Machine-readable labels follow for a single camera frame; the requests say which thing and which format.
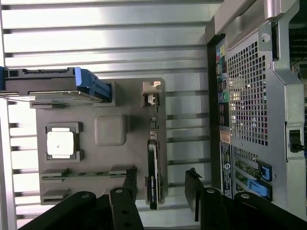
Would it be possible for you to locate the blue slot retainer clip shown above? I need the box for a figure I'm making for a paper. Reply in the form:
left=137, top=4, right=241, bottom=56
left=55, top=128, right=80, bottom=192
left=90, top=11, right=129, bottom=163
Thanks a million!
left=247, top=178, right=273, bottom=200
left=258, top=161, right=273, bottom=180

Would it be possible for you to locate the hard disk in blue caddy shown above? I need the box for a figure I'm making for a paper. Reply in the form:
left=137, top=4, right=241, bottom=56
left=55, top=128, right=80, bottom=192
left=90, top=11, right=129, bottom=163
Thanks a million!
left=0, top=66, right=113, bottom=104

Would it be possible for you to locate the open grey PC case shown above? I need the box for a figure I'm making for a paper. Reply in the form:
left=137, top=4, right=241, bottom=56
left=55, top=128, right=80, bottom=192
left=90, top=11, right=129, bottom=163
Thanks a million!
left=205, top=0, right=307, bottom=220

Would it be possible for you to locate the grey plastic parts rack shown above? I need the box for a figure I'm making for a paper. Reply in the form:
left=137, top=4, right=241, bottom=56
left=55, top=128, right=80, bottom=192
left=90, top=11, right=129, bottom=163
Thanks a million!
left=28, top=78, right=168, bottom=207

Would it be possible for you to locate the silver CPU chip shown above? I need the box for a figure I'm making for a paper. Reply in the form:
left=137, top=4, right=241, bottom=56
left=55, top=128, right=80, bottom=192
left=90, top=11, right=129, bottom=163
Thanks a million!
left=46, top=128, right=77, bottom=159

